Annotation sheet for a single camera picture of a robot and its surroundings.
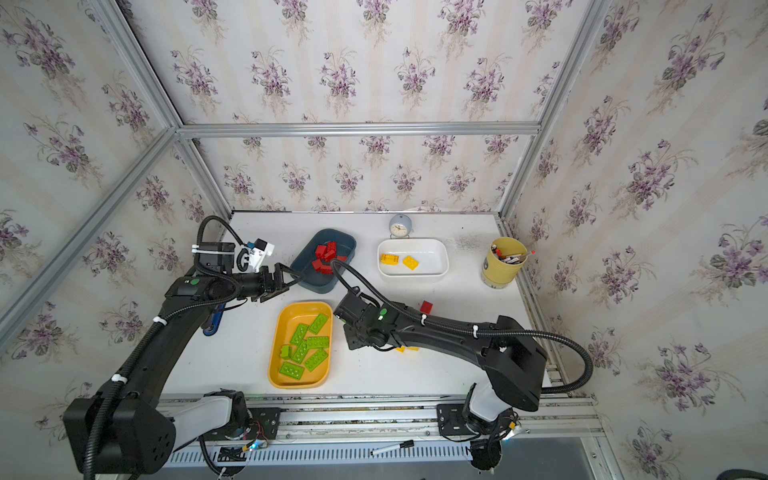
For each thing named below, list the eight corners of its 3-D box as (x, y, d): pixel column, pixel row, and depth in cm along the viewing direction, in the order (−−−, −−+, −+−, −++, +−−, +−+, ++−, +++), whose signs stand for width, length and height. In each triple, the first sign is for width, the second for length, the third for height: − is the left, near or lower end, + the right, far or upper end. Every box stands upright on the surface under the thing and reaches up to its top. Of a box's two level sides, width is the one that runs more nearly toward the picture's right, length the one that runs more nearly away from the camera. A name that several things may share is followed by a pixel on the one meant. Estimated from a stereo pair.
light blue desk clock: (389, 239, 114) (390, 225, 108) (389, 228, 118) (389, 214, 111) (411, 239, 114) (412, 225, 108) (410, 228, 118) (412, 214, 111)
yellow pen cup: (482, 289, 100) (495, 263, 89) (476, 263, 107) (487, 236, 96) (515, 289, 100) (533, 264, 89) (507, 263, 107) (522, 236, 96)
